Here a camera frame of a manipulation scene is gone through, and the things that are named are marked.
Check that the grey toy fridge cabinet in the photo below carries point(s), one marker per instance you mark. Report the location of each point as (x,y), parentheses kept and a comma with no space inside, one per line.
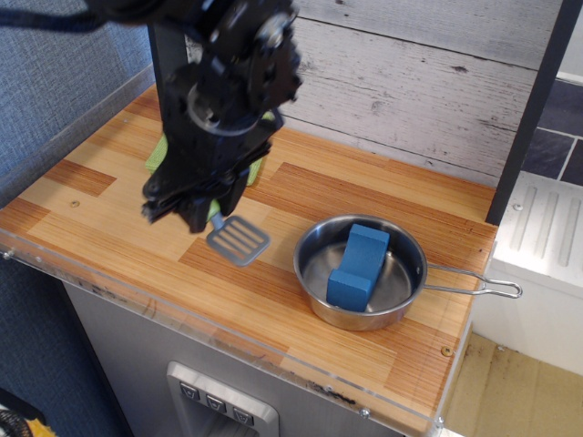
(322,381)

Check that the clear acrylic counter edge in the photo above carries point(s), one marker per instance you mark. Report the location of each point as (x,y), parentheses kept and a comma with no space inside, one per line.
(426,344)

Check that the white ribbed box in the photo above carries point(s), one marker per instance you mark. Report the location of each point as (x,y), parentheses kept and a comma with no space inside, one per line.
(539,246)

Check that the dark right upright post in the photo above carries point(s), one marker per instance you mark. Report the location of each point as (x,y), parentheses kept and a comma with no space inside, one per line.
(562,31)

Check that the blue wooden block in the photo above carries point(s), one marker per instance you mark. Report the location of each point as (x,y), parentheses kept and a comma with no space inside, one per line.
(350,286)

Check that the silver dispenser button panel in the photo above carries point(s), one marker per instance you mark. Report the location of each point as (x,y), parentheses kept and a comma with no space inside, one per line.
(207,407)

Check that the black yellow object corner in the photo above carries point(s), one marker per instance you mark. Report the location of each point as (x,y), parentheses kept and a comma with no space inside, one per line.
(21,419)

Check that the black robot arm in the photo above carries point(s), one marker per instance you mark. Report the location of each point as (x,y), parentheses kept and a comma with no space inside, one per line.
(245,42)

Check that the stainless steel pan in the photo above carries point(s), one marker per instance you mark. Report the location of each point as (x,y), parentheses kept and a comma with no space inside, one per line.
(402,279)

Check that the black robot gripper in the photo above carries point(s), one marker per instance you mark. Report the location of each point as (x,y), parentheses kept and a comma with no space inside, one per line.
(212,142)

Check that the green microfibre cloth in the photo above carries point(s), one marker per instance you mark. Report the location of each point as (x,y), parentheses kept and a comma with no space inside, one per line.
(160,151)

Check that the green handled grey spatula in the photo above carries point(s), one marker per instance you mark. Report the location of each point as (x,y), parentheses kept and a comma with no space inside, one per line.
(235,238)

